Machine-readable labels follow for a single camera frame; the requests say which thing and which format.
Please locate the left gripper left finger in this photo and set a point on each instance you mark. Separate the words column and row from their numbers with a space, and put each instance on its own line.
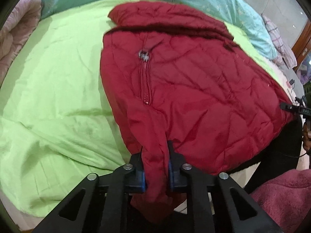
column 98, row 203

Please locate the pink plaid pillow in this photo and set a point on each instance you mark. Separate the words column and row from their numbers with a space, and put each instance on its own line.
column 285, row 55

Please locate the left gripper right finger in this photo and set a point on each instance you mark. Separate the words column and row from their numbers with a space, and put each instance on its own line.
column 216, row 203

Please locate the red puffer jacket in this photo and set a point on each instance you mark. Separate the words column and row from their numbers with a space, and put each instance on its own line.
column 172, row 73

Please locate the pink quilted garment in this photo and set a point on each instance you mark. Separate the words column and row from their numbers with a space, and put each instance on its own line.
column 17, row 29

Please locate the lime green bed sheet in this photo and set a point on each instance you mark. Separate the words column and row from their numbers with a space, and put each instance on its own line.
column 57, row 125

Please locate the person's right hand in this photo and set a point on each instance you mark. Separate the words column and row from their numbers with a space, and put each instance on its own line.
column 307, row 137

